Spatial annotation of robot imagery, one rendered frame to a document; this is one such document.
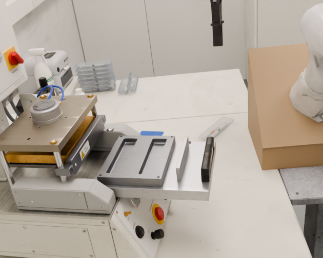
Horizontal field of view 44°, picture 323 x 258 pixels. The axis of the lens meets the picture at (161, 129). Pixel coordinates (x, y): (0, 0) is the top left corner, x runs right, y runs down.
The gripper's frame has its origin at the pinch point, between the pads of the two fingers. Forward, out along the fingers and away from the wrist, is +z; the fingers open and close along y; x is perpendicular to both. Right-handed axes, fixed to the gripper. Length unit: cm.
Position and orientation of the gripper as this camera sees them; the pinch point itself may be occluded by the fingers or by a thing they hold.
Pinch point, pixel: (217, 35)
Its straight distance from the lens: 130.9
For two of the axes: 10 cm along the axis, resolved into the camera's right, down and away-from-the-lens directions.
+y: 2.0, -5.0, 8.4
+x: -9.7, -0.1, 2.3
